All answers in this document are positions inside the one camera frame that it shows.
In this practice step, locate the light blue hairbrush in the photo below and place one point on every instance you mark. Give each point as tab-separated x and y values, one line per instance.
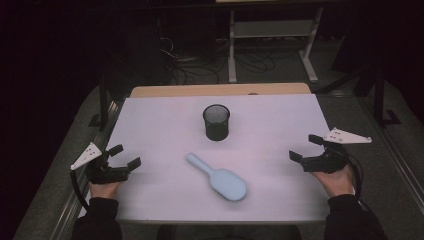
223	181

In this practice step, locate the black metal stand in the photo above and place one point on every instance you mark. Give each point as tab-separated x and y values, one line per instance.
380	96
104	103

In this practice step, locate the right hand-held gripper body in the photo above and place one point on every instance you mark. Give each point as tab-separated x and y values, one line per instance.
325	161

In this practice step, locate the person's left hand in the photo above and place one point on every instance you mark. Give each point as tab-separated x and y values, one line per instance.
104	189

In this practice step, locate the white table cover sheet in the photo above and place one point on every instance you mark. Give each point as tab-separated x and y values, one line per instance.
160	130

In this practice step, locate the black mesh pen cup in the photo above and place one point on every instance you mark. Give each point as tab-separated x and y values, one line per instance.
216	125

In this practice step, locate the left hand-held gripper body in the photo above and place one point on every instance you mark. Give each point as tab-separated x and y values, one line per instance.
106	173

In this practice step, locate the white metal stand frame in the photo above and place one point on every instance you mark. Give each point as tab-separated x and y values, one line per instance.
273	29

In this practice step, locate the person's right hand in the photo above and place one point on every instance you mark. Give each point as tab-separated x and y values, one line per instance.
336	183

